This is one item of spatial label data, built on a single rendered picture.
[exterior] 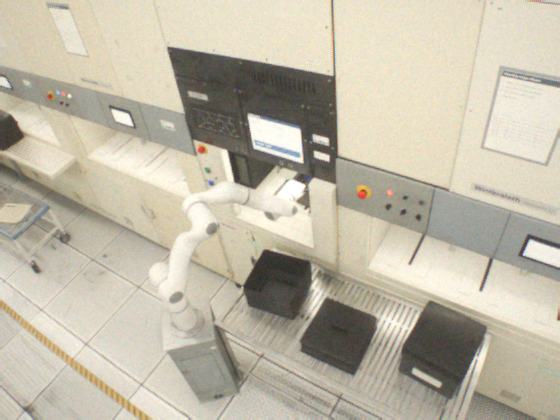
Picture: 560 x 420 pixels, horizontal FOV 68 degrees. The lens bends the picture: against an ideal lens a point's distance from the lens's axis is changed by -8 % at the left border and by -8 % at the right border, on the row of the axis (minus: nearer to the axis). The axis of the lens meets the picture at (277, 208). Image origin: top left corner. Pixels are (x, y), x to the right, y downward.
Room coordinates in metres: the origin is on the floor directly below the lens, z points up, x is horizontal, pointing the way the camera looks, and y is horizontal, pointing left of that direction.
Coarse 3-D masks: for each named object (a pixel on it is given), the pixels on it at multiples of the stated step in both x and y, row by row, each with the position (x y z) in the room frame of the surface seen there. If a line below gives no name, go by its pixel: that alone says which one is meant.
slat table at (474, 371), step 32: (224, 320) 1.27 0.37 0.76; (256, 320) 1.24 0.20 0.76; (288, 320) 1.21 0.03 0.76; (384, 320) 1.12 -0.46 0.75; (416, 320) 1.08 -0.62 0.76; (288, 352) 1.03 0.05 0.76; (384, 352) 0.94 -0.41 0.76; (480, 352) 0.85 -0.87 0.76; (352, 384) 0.81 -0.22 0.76; (384, 384) 0.78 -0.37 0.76; (416, 416) 0.61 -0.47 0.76
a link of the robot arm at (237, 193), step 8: (224, 184) 1.48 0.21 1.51; (232, 184) 1.49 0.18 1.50; (240, 184) 1.54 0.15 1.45; (208, 192) 1.46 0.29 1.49; (216, 192) 1.45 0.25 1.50; (224, 192) 1.45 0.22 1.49; (232, 192) 1.46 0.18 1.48; (240, 192) 1.48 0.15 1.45; (184, 200) 1.49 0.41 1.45; (192, 200) 1.46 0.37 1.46; (200, 200) 1.46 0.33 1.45; (208, 200) 1.45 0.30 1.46; (216, 200) 1.44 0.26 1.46; (224, 200) 1.44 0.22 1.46; (232, 200) 1.45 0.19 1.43; (240, 200) 1.47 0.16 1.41; (184, 208) 1.45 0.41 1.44
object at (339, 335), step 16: (336, 304) 1.20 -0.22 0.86; (320, 320) 1.12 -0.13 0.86; (336, 320) 1.10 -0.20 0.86; (352, 320) 1.09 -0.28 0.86; (368, 320) 1.07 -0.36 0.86; (304, 336) 1.05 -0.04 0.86; (320, 336) 1.03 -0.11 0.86; (336, 336) 1.02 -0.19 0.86; (352, 336) 1.00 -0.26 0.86; (368, 336) 0.99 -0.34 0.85; (304, 352) 1.01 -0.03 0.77; (320, 352) 0.96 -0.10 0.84; (336, 352) 0.94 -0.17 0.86; (352, 352) 0.92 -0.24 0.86; (352, 368) 0.86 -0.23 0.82
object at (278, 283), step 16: (272, 256) 1.55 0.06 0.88; (288, 256) 1.50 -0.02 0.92; (256, 272) 1.46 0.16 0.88; (272, 272) 1.53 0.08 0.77; (288, 272) 1.51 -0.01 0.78; (304, 272) 1.46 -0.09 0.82; (256, 288) 1.43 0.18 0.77; (272, 288) 1.42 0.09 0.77; (288, 288) 1.40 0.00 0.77; (304, 288) 1.34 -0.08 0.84; (256, 304) 1.31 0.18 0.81; (272, 304) 1.26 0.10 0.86; (288, 304) 1.21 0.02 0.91
